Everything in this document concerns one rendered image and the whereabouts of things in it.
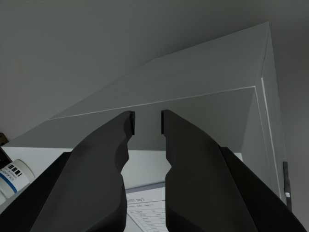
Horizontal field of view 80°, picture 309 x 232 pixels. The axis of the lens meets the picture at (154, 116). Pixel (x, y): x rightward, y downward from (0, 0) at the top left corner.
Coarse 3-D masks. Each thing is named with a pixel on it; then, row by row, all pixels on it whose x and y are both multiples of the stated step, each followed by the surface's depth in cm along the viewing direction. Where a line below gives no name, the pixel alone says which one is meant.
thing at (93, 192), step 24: (120, 120) 11; (96, 144) 9; (120, 144) 9; (72, 168) 8; (96, 168) 8; (120, 168) 9; (72, 192) 7; (96, 192) 7; (120, 192) 7; (48, 216) 6; (72, 216) 6; (96, 216) 6; (120, 216) 6
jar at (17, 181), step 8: (16, 160) 49; (8, 168) 46; (16, 168) 47; (24, 168) 48; (0, 176) 45; (8, 176) 45; (16, 176) 46; (24, 176) 47; (32, 176) 49; (0, 184) 44; (8, 184) 45; (16, 184) 46; (24, 184) 48; (0, 192) 43; (8, 192) 45; (16, 192) 47; (0, 200) 44
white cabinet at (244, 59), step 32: (256, 32) 66; (160, 64) 82; (192, 64) 56; (224, 64) 43; (256, 64) 34; (96, 96) 69; (128, 96) 50; (160, 96) 39; (192, 96) 32; (288, 192) 55
